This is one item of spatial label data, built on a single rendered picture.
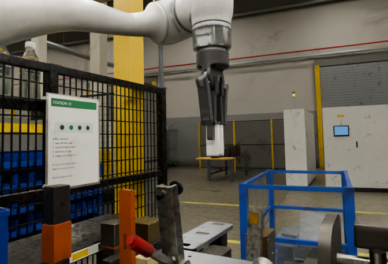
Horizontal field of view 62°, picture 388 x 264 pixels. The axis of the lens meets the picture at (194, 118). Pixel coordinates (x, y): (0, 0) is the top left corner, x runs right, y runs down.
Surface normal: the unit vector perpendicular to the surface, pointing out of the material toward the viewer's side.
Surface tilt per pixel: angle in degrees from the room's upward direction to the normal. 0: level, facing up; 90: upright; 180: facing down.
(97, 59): 90
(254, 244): 78
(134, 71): 90
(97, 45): 90
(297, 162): 90
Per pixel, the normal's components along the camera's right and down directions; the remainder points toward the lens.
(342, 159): -0.36, -0.05
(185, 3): -0.84, 0.10
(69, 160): 0.87, -0.05
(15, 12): 0.74, 0.09
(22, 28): 0.71, 0.58
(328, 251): -0.43, -0.51
